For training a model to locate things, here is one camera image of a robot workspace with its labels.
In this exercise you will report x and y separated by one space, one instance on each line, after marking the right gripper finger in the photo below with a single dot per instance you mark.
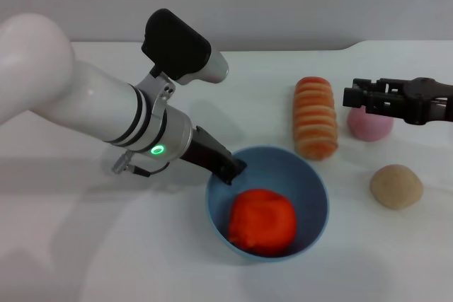
355 97
368 84

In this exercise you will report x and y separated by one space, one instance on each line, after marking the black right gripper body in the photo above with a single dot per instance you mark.
417 100

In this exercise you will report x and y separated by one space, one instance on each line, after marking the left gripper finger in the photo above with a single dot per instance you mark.
231 171

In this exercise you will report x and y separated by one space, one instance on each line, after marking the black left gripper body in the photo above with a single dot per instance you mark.
205 153

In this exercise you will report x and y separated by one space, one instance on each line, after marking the orange toy fruit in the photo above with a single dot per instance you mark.
262 222

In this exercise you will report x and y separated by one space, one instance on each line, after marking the blue bowl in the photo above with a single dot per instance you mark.
311 210

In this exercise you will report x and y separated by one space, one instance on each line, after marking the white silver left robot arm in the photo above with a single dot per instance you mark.
70 97

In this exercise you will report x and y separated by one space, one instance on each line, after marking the pink round bun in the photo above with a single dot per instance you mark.
368 128

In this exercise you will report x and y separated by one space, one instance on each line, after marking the orange striped bread roll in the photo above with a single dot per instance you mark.
315 118

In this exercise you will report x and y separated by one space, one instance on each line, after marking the tan round bun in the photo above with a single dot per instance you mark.
396 187

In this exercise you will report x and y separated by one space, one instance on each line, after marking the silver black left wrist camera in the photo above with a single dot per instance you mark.
177 47

